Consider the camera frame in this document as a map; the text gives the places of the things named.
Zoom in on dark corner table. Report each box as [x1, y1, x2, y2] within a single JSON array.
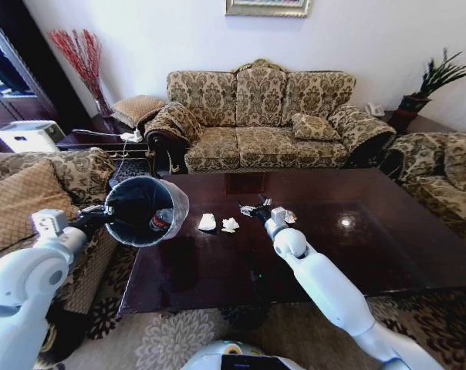
[[382, 109, 452, 135]]

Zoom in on floral armchair with quilted cushion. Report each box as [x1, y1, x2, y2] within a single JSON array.
[[0, 147, 118, 315]]

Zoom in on dark wooden side table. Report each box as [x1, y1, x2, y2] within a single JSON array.
[[55, 114, 154, 156]]

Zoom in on white power cable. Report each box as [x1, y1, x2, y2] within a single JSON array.
[[112, 140, 130, 183]]

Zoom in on white desk telephone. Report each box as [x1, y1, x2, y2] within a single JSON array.
[[363, 101, 385, 117]]

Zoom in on white folded paper wad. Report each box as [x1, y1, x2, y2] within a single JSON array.
[[198, 212, 218, 233]]

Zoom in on white robot front shell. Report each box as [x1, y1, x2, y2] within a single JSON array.
[[180, 338, 292, 370]]

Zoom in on floral three-seat sofa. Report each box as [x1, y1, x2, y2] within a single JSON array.
[[143, 58, 397, 174]]

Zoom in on dark wooden cabinet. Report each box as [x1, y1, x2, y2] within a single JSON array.
[[0, 0, 92, 152]]

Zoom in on large quilted tan cushion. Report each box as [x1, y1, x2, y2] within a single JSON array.
[[0, 158, 80, 259]]

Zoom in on small quilted tan cushion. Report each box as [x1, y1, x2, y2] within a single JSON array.
[[112, 95, 167, 127]]

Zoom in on floral throw pillow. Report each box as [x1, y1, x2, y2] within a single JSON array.
[[292, 112, 343, 142]]

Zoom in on gold framed picture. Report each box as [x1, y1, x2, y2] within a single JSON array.
[[224, 0, 311, 19]]

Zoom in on grey round trash bin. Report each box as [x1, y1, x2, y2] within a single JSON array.
[[103, 176, 191, 248]]

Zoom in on green potted plant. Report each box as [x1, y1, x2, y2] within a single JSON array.
[[396, 47, 466, 113]]

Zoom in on white box appliance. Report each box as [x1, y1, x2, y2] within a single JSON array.
[[0, 119, 66, 153]]

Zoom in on white power strip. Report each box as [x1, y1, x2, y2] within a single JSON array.
[[118, 129, 144, 143]]

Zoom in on floral armchair with plain seat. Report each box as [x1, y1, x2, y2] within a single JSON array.
[[382, 131, 466, 248]]

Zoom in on plastic bottle with red label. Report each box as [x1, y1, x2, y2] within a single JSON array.
[[149, 208, 173, 233]]

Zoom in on vase with red branches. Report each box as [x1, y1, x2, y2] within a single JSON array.
[[47, 28, 115, 117]]

